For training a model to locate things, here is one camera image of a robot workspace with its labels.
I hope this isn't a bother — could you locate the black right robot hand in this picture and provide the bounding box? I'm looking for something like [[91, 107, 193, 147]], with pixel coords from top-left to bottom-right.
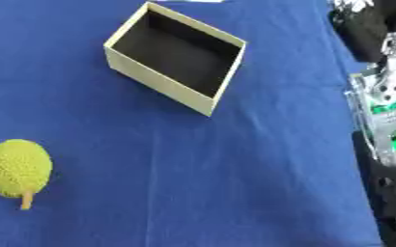
[[326, 0, 396, 64]]

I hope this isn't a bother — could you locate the tan cardboard box black inside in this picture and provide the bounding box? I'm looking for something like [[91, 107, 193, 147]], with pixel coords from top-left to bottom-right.
[[101, 1, 249, 118]]

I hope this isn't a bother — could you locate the yellow-green spiky toy fruit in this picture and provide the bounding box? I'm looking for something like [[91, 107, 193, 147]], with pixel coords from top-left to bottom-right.
[[0, 138, 55, 211]]

